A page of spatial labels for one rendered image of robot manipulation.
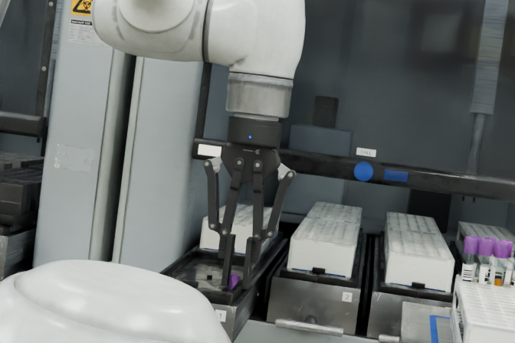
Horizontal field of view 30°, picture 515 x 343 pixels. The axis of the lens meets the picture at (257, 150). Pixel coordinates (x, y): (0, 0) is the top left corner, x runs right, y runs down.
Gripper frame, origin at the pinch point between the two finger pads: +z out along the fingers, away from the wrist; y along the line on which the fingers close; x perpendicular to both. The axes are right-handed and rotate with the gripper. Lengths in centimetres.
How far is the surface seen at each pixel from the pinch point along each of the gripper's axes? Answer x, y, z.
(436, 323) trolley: 10.9, -27.2, 2.3
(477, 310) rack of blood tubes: 30.1, -29.7, -3.7
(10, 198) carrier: -18.9, 41.3, -1.6
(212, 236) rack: -21.8, 7.5, 0.4
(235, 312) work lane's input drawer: 13.2, -2.2, 4.2
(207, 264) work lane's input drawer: -15.3, 6.8, 3.8
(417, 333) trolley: 18.2, -24.6, 2.3
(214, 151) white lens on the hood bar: -17.6, 8.1, -13.9
